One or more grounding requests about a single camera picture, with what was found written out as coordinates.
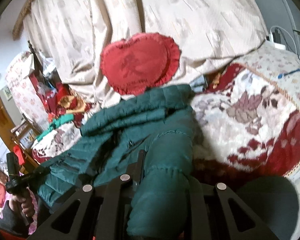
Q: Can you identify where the dark green quilted puffer jacket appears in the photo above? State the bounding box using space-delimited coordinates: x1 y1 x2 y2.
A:
31 85 196 239

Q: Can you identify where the person's left hand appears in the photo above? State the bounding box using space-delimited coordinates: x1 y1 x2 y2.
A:
9 189 35 217

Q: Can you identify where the wooden chair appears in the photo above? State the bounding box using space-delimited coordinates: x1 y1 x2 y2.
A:
0 98 39 167

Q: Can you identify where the teal green garment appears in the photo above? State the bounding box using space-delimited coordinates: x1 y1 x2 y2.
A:
36 114 74 141

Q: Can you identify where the red and yellow patterned cloth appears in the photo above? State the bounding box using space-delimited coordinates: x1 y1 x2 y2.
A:
29 74 93 128

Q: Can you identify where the floral red white bedspread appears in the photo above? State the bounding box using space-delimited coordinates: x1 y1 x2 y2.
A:
29 39 300 240

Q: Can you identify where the light blue cloth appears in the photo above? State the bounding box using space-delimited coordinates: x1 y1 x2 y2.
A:
190 75 209 93

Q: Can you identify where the red heart-shaped ruffled pillow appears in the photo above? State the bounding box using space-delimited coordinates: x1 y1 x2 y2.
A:
100 33 181 95

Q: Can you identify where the white power strip with charger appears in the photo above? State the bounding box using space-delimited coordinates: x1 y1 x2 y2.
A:
269 25 299 55

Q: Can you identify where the beige patterned quilt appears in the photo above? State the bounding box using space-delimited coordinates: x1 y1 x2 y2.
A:
20 0 268 107

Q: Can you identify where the blue cable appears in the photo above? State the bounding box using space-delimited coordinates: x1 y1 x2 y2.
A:
277 67 300 79

